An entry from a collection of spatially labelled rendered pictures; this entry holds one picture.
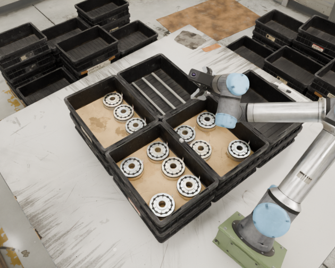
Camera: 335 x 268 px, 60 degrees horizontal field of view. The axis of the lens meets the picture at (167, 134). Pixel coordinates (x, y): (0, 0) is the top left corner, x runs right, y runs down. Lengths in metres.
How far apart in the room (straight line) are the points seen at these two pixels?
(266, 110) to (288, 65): 1.58
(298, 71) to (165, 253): 1.89
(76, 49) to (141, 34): 0.63
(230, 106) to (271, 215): 0.38
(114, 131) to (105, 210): 0.37
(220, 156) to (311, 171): 0.49
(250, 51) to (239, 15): 1.11
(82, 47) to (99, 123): 1.19
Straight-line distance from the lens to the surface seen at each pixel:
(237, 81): 1.02
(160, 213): 1.19
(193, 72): 1.19
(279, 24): 3.18
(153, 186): 1.27
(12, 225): 2.33
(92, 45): 2.59
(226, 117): 1.04
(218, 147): 1.40
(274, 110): 1.14
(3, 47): 2.82
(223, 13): 3.96
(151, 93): 1.61
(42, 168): 1.59
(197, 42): 2.19
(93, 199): 1.43
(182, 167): 1.29
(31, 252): 2.21
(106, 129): 1.47
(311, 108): 1.14
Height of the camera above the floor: 1.96
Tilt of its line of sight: 53 degrees down
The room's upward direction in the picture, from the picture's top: 1 degrees clockwise
